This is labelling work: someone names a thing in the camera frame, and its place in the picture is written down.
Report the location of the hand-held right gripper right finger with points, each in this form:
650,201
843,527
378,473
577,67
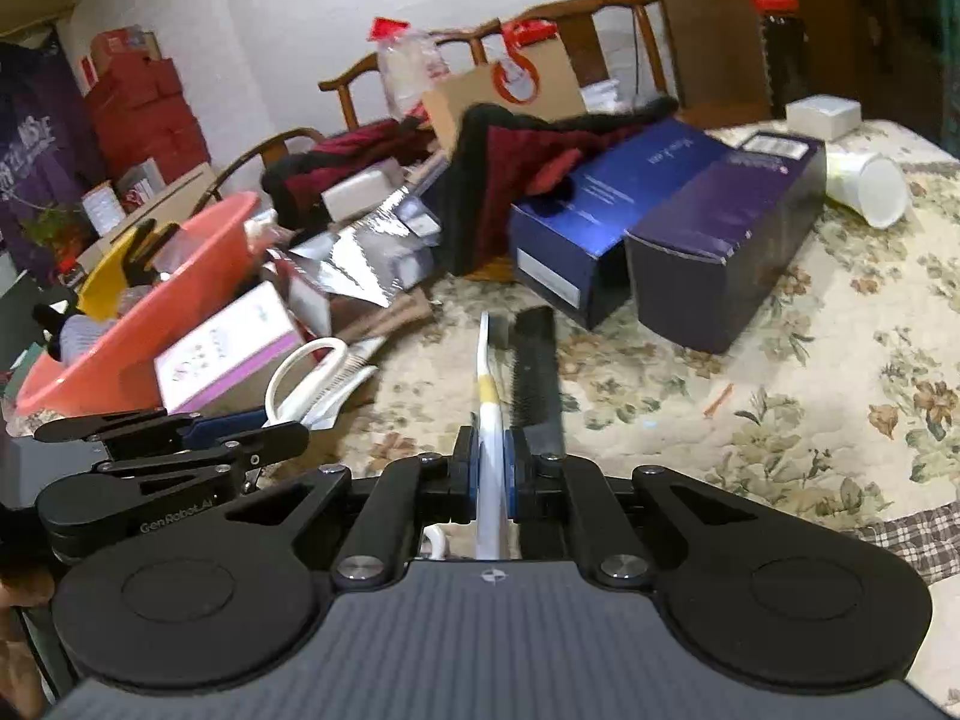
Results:
511,476

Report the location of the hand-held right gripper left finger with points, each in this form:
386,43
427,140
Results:
466,476

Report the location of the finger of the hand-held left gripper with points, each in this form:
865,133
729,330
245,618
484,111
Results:
270,442
217,426

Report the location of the white toothbrush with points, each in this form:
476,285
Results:
491,420

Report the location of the pink plastic basin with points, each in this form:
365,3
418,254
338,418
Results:
187,292

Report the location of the dark purple box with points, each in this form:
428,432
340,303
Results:
735,225

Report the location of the brown paper bag red logo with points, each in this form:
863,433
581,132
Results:
525,82

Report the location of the floral cloth desktop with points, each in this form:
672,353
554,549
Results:
825,405

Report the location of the white scissors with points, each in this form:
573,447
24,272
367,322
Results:
307,375

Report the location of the pink white box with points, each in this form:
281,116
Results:
225,345

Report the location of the black comb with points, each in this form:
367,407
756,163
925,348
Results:
534,367

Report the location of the yellow black glove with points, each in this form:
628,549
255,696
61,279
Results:
105,277

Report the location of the silver foil bag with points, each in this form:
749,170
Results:
352,255

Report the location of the orange stick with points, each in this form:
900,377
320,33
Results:
718,399

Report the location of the wooden chair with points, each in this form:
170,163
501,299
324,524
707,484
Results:
247,157
592,37

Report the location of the blue box white label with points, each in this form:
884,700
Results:
600,195

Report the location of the stack of red boxes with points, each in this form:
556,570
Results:
142,112

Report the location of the purple banner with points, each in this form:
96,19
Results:
37,150

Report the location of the plastic bag of cups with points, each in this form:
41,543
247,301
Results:
409,67

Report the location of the plaid cloth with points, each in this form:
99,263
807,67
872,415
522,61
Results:
915,540

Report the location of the white paper cup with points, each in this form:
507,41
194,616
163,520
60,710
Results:
870,184

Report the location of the small white box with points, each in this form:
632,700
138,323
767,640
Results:
823,116

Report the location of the dark jar red lid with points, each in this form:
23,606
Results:
780,52

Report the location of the wooden cabinet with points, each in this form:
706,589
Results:
720,15

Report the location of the green curtain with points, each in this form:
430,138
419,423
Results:
946,15

